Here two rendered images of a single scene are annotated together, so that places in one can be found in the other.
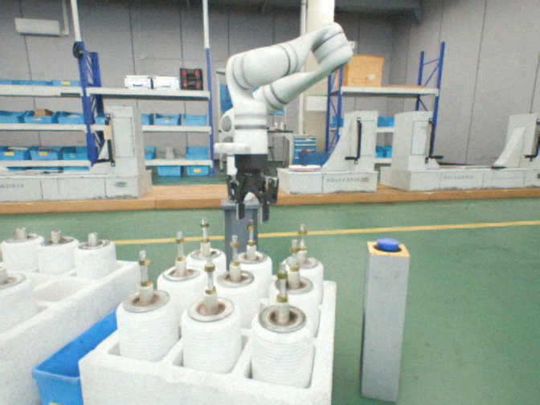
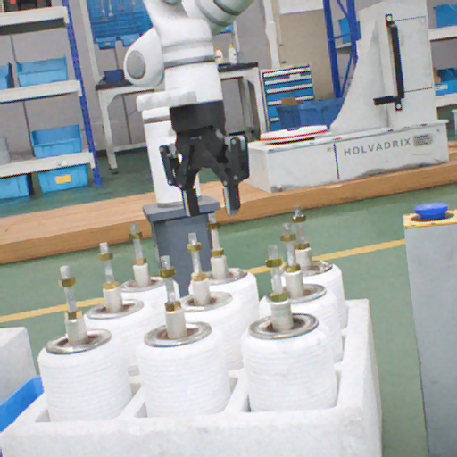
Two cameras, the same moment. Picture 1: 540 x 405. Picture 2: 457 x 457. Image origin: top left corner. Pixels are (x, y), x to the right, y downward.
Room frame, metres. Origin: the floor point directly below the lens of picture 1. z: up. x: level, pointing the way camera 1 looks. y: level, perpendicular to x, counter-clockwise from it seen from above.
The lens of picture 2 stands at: (-0.30, 0.02, 0.50)
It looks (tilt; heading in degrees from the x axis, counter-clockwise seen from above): 10 degrees down; 0
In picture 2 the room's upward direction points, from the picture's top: 9 degrees counter-clockwise
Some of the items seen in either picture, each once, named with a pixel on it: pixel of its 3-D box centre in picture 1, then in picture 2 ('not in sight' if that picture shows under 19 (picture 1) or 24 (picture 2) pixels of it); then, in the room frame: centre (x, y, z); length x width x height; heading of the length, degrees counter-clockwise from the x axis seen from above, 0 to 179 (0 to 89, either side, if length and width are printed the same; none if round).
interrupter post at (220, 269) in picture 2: (251, 252); (220, 268); (0.70, 0.04, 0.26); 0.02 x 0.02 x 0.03
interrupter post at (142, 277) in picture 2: (206, 249); (142, 276); (0.72, 0.16, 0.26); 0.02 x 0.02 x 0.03
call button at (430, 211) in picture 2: (387, 245); (431, 212); (0.59, -0.23, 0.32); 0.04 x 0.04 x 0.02
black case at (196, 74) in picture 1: (191, 75); not in sight; (5.36, 1.25, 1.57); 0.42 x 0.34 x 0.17; 9
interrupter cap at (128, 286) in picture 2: (206, 254); (144, 284); (0.72, 0.16, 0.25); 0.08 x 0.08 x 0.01
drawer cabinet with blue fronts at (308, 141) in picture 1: (301, 152); (283, 105); (6.43, -0.65, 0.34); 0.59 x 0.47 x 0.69; 9
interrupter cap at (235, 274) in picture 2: (251, 258); (220, 277); (0.70, 0.04, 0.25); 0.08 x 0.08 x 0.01
